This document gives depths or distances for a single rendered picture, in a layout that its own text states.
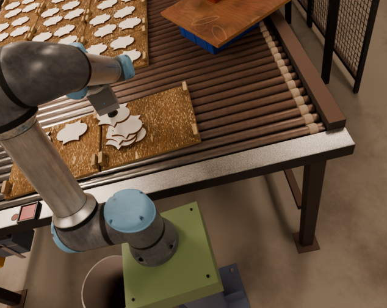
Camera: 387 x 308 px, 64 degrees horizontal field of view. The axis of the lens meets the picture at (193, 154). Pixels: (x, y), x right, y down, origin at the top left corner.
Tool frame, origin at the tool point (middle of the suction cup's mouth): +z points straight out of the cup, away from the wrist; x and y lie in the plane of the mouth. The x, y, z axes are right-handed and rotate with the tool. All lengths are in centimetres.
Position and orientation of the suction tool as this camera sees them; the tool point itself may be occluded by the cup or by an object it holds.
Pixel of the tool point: (114, 115)
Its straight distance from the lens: 127.0
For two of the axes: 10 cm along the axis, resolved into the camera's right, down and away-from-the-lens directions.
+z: 2.4, 5.9, 7.7
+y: -9.2, 4.0, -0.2
